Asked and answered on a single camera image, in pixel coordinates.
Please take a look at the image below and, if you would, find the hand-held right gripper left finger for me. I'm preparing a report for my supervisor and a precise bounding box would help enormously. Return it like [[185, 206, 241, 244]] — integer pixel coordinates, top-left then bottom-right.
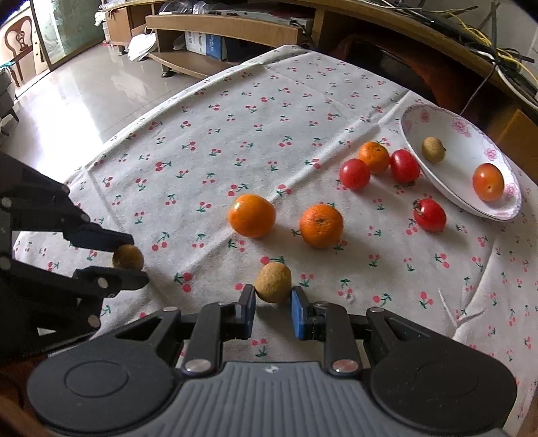
[[113, 285, 257, 377]]

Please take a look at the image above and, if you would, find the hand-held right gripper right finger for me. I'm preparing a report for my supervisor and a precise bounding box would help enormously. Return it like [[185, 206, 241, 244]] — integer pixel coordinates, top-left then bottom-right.
[[291, 286, 426, 376]]

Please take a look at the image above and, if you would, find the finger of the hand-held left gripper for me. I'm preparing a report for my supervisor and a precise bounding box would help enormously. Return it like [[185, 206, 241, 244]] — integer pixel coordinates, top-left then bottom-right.
[[0, 153, 135, 253], [0, 251, 150, 332]]

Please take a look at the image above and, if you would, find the brown longan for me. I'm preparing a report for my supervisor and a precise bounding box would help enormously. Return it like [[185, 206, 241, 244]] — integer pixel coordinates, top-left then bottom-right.
[[112, 244, 145, 270], [255, 262, 292, 303], [422, 136, 447, 164]]

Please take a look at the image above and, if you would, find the large orange mandarin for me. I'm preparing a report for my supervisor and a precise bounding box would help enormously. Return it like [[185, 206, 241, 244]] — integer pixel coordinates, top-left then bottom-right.
[[299, 203, 344, 248], [228, 194, 277, 239]]

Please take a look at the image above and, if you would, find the red cherry tomato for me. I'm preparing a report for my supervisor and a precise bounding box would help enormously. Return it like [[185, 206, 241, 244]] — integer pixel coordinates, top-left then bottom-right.
[[340, 158, 371, 191], [390, 149, 421, 184], [413, 198, 447, 233]]

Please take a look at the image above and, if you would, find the small orange mandarin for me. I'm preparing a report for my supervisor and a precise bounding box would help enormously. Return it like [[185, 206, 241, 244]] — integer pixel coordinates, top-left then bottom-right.
[[358, 142, 390, 174]]

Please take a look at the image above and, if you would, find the white floral bowl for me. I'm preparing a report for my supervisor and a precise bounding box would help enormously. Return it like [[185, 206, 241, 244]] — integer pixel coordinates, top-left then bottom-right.
[[400, 104, 523, 221]]

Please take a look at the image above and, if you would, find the cherry print tablecloth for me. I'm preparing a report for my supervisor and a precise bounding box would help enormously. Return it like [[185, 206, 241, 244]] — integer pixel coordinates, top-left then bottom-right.
[[12, 44, 537, 425]]

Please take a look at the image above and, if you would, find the white plastic bag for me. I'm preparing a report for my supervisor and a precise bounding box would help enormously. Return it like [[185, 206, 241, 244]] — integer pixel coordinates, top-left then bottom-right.
[[126, 31, 159, 62]]

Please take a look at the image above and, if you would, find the glass door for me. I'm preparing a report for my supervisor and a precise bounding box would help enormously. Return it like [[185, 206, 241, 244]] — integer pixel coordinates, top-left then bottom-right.
[[29, 0, 106, 69]]

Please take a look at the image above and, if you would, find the wooden chair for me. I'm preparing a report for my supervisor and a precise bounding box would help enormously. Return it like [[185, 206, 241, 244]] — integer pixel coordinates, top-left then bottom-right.
[[5, 16, 35, 84]]

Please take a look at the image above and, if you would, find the wooden cabinet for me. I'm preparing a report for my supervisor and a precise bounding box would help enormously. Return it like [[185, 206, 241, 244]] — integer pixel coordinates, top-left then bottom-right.
[[103, 0, 169, 48]]

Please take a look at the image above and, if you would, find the blue and white box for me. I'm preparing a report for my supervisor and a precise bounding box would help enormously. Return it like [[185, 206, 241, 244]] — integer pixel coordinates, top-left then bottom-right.
[[185, 31, 228, 62]]

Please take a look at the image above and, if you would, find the large orange-red tomato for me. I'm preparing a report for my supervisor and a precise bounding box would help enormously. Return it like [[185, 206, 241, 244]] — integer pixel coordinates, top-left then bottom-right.
[[472, 163, 504, 202]]

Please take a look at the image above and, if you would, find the wooden low shelf unit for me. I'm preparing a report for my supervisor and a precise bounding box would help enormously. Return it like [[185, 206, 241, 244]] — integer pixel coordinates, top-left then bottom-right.
[[145, 12, 316, 79]]

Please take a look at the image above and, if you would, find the cardboard box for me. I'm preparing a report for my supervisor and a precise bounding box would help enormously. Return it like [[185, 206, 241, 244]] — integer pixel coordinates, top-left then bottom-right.
[[462, 90, 538, 169]]

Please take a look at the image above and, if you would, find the black cable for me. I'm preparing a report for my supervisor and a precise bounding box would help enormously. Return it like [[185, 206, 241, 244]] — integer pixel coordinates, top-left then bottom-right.
[[459, 42, 503, 115]]

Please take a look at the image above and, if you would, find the yellow cable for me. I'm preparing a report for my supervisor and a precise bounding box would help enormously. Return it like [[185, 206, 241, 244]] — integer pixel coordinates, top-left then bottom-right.
[[437, 8, 538, 64]]

